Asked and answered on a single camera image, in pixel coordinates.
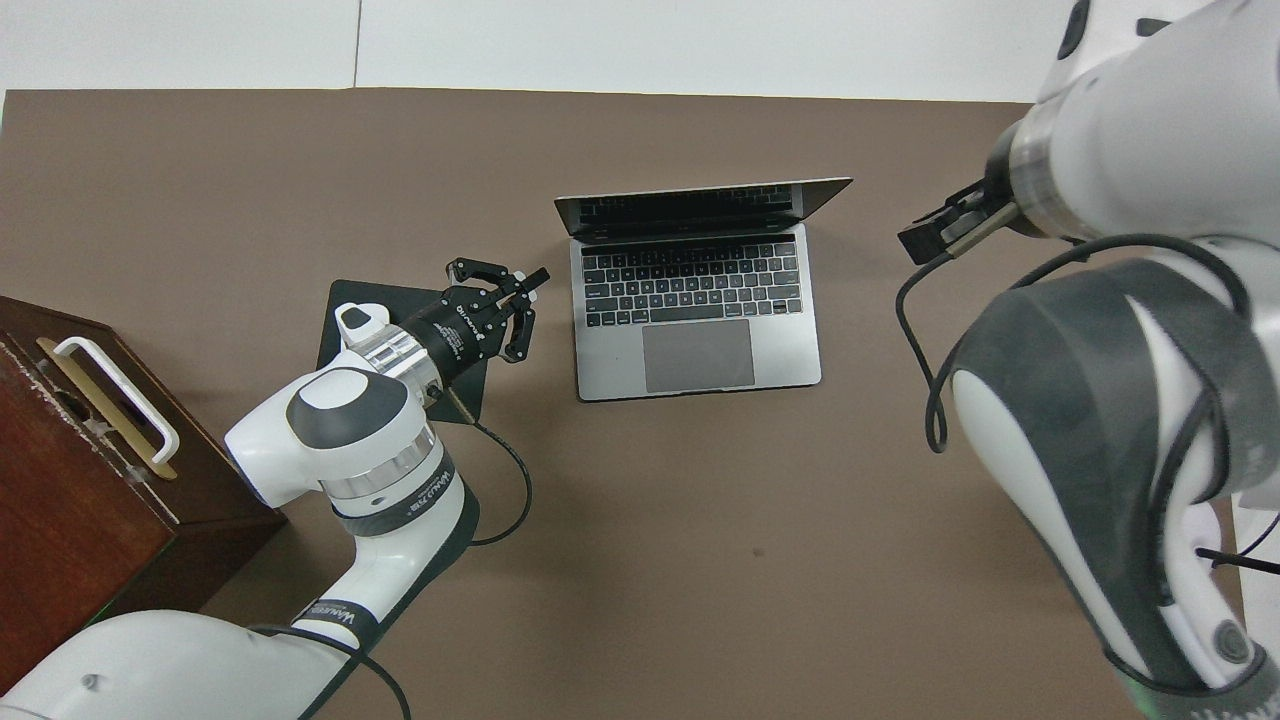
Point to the white desk lamp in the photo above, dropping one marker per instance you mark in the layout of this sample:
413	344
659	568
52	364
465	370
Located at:
1250	562

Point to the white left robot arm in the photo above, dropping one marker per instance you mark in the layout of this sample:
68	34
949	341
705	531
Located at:
360	440

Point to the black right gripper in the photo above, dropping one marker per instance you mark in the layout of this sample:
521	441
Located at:
980	205

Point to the dark brown wooden box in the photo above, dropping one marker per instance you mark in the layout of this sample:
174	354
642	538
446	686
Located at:
70	540

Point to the brown table mat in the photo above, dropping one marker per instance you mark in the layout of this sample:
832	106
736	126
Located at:
700	550

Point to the black mouse pad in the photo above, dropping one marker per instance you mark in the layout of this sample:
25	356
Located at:
345	292

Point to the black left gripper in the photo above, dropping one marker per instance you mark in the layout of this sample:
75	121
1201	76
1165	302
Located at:
460	330

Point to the silver grey laptop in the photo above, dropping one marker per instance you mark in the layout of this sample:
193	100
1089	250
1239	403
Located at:
700	350

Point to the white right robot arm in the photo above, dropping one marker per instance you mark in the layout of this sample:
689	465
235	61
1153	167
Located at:
1150	120

